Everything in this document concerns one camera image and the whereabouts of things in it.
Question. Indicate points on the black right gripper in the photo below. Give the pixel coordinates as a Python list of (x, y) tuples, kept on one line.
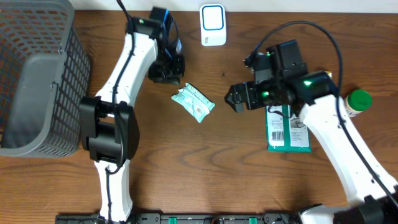
[(254, 88)]

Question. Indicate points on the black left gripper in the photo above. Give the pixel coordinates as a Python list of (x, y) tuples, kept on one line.
[(176, 74)]

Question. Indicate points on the light green tissue pack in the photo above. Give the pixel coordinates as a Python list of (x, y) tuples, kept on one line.
[(194, 101)]

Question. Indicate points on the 3M gloves package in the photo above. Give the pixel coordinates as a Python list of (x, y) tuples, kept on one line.
[(285, 131)]

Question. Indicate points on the green lid white jar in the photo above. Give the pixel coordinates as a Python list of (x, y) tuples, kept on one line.
[(357, 102)]

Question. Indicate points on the green tea carton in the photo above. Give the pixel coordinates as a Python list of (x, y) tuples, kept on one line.
[(329, 73)]

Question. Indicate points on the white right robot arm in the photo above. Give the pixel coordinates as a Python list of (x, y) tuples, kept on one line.
[(281, 77)]

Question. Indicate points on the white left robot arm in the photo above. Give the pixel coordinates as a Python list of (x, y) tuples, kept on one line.
[(109, 127)]

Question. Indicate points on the white barcode scanner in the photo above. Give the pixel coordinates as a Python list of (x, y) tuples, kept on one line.
[(213, 25)]

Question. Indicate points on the grey plastic basket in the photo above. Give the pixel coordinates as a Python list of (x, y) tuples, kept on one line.
[(45, 73)]

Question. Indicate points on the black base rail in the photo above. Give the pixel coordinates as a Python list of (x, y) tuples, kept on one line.
[(156, 218)]

